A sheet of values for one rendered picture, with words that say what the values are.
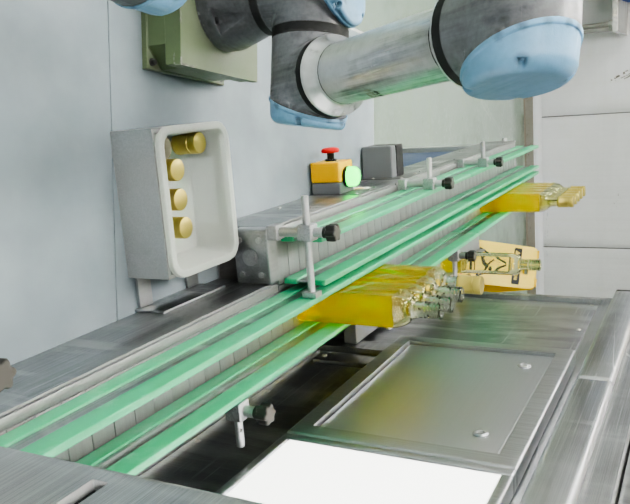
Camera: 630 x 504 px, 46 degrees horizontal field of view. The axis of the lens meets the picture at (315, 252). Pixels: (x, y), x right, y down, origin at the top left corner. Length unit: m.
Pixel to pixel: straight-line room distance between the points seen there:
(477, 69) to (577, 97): 6.33
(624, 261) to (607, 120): 1.27
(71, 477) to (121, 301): 0.86
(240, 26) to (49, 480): 0.96
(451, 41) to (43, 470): 0.62
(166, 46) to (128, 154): 0.18
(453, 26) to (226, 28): 0.49
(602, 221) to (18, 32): 6.46
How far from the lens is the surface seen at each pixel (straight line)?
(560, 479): 1.02
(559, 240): 7.26
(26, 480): 0.31
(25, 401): 0.88
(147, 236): 1.12
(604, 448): 1.15
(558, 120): 7.12
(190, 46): 1.18
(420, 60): 0.88
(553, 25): 0.77
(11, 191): 1.01
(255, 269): 1.25
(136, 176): 1.12
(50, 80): 1.07
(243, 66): 1.29
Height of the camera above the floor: 1.53
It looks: 28 degrees down
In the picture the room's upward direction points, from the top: 92 degrees clockwise
